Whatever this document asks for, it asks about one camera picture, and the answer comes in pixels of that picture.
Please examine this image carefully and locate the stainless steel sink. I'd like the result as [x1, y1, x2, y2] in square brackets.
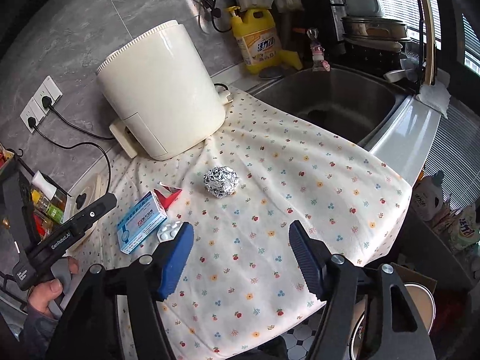
[251, 67, 408, 147]

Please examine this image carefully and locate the white panda detergent bottle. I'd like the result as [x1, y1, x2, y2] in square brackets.
[412, 170, 444, 221]

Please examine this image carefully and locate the black power cable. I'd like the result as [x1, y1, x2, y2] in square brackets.
[28, 97, 116, 196]

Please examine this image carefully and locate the blue white medicine box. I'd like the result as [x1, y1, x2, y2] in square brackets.
[116, 191, 168, 254]

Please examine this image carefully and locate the white cloth on counter edge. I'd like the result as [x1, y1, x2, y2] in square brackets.
[416, 81, 451, 119]

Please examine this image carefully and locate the black dish rack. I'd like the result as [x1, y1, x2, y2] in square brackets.
[329, 0, 440, 86]

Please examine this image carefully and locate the red paper piece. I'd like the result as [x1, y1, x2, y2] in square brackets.
[154, 183, 182, 210]

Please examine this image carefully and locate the silver foil ball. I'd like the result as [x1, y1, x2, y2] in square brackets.
[203, 166, 239, 198]

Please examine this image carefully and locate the small pink figurine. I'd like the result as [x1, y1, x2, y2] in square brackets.
[307, 28, 330, 72]

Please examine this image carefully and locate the yellow dish soap bottle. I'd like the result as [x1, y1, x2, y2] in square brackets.
[226, 7, 303, 75]

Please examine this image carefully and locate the cream trash bin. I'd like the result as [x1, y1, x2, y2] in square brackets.
[348, 283, 436, 359]

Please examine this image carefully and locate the condiment bottles rack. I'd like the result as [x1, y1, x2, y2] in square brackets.
[1, 146, 68, 244]

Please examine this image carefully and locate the white wall socket panel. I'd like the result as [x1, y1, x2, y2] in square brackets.
[20, 76, 63, 133]

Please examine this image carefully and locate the floral white tablecloth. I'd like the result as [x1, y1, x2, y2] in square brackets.
[74, 89, 412, 359]

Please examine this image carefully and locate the person left hand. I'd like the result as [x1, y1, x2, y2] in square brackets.
[28, 279, 63, 320]

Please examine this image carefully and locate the white pill blister pack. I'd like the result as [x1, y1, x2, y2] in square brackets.
[156, 221, 182, 243]

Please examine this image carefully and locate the cream air fryer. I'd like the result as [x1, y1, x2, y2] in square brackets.
[96, 19, 231, 160]

